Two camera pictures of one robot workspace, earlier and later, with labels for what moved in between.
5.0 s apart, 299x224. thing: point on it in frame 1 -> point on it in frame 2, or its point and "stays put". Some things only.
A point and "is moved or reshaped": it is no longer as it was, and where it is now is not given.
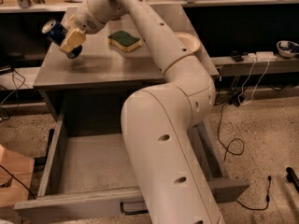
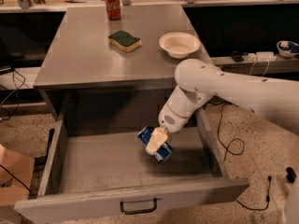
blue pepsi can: (56, 33) is moved or reshaped
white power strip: (261, 56) stays put
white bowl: (186, 43) stays put
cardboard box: (15, 177) stays put
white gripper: (83, 20) -> (172, 120)
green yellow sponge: (124, 40) stays put
